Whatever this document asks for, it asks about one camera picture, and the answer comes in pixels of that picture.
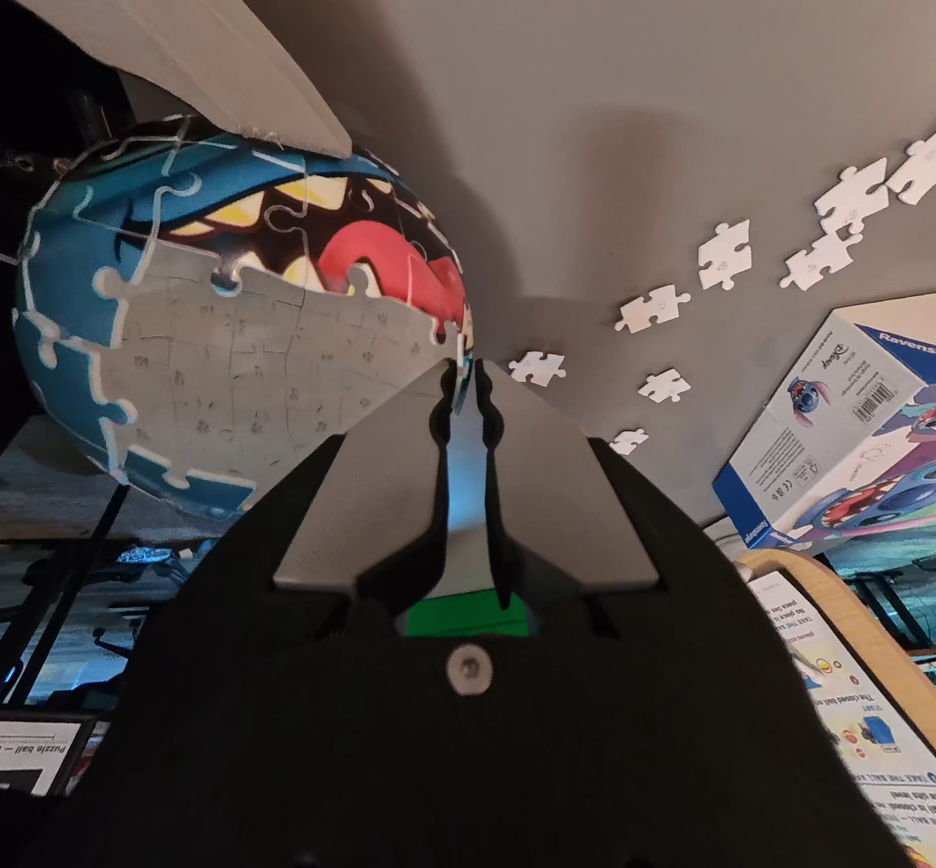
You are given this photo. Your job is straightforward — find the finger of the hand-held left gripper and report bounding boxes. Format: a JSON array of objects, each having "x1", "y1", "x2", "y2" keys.
[{"x1": 0, "y1": 0, "x2": 353, "y2": 157}]

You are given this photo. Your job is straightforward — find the black framed task sign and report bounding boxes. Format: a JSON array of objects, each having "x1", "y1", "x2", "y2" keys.
[{"x1": 0, "y1": 711, "x2": 99, "y2": 797}]

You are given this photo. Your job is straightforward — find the cartoon printed puzzle box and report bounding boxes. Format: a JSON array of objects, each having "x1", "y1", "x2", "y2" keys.
[{"x1": 713, "y1": 290, "x2": 936, "y2": 555}]

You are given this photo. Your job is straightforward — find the white curved jigsaw piece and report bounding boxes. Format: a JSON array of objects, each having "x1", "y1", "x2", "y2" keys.
[{"x1": 450, "y1": 330, "x2": 475, "y2": 414}]

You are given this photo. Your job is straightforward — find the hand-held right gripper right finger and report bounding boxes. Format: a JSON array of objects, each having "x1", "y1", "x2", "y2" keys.
[{"x1": 474, "y1": 358, "x2": 663, "y2": 613}]

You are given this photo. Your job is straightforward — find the white puzzle pieces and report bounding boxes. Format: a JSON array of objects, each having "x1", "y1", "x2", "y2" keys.
[{"x1": 508, "y1": 133, "x2": 936, "y2": 457}]

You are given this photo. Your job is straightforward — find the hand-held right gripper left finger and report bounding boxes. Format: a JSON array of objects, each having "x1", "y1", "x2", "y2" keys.
[{"x1": 273, "y1": 358, "x2": 459, "y2": 620}]

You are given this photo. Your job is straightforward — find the green plastic crate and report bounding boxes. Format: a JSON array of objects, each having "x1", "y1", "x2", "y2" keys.
[{"x1": 406, "y1": 594, "x2": 529, "y2": 637}]

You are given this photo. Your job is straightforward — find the blue puzzle ball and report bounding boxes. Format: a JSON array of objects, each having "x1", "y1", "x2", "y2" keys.
[{"x1": 11, "y1": 115, "x2": 476, "y2": 521}]

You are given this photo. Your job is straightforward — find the instruction paper sheet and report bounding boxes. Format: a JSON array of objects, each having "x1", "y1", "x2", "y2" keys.
[{"x1": 746, "y1": 568, "x2": 936, "y2": 868}]

